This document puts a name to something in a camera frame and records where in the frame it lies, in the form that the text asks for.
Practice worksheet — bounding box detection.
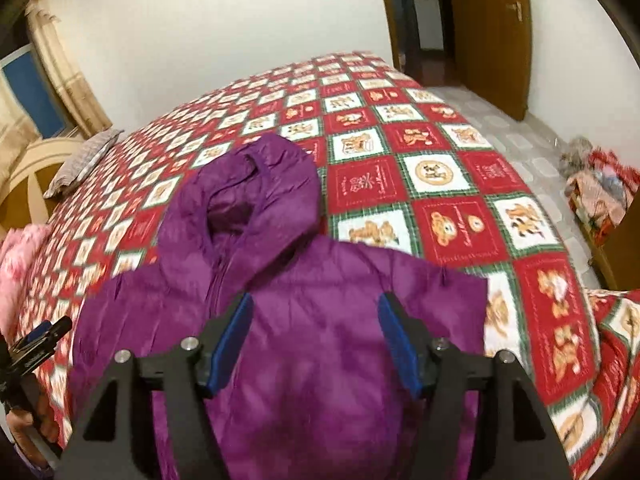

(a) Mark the wooden dresser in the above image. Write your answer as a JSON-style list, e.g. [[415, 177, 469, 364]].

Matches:
[[592, 200, 640, 291]]

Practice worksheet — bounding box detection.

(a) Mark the pile of clothes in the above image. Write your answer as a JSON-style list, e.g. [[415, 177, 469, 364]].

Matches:
[[557, 136, 640, 235]]

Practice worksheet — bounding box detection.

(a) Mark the wooden bed headboard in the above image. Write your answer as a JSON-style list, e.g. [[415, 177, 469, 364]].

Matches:
[[0, 137, 83, 246]]

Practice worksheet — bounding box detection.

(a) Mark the beige curtain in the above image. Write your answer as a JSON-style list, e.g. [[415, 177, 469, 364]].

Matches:
[[25, 0, 113, 137]]

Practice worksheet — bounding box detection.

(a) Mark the wooden door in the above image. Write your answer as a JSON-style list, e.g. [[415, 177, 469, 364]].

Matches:
[[444, 0, 533, 121]]

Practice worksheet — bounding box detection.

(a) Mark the pink fluffy blanket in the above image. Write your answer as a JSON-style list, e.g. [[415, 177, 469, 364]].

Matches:
[[0, 224, 51, 333]]

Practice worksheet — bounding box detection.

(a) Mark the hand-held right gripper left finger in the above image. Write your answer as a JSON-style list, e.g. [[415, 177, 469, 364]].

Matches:
[[55, 291, 253, 480]]

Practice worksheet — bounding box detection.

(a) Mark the grey striped pillow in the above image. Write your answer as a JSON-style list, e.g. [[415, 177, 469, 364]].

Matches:
[[42, 129, 125, 200]]

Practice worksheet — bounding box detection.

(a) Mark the red checkered bear print blanket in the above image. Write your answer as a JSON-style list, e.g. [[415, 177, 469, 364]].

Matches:
[[10, 51, 640, 480]]

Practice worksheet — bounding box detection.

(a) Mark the wooden door frame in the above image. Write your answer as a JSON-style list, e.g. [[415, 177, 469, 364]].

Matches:
[[374, 0, 422, 72]]

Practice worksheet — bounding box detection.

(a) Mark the purple hooded down jacket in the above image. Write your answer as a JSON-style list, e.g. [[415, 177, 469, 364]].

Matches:
[[67, 133, 488, 480]]

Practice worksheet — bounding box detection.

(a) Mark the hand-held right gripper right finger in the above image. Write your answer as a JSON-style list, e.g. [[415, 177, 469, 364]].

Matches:
[[377, 291, 573, 480]]

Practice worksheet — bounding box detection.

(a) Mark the person's left hand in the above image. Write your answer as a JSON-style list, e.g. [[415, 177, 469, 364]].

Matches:
[[5, 400, 61, 466]]

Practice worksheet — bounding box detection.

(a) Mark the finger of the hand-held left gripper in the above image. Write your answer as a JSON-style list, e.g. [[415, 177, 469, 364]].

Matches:
[[10, 316, 74, 362]]

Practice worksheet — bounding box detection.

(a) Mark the window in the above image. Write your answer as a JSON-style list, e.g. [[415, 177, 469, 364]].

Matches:
[[0, 45, 68, 141]]

